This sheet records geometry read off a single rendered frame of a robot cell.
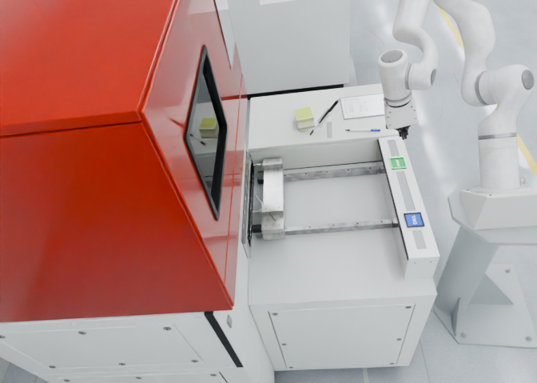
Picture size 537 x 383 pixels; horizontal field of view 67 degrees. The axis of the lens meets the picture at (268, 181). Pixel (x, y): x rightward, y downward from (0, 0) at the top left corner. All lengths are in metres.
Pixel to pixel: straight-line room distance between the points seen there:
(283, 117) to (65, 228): 1.21
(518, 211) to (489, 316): 0.91
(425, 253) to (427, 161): 1.65
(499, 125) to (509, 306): 1.15
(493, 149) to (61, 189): 1.33
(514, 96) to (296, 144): 0.77
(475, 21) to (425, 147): 1.60
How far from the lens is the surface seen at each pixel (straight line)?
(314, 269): 1.47
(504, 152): 1.59
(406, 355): 2.00
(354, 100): 1.85
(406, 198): 1.49
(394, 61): 1.26
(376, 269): 1.48
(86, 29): 0.78
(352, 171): 1.70
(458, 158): 3.02
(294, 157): 1.71
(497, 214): 1.59
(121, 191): 0.66
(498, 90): 1.57
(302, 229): 1.53
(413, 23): 1.35
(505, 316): 2.43
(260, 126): 1.77
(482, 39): 1.58
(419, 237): 1.40
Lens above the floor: 2.11
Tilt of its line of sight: 48 degrees down
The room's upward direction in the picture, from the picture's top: 12 degrees counter-clockwise
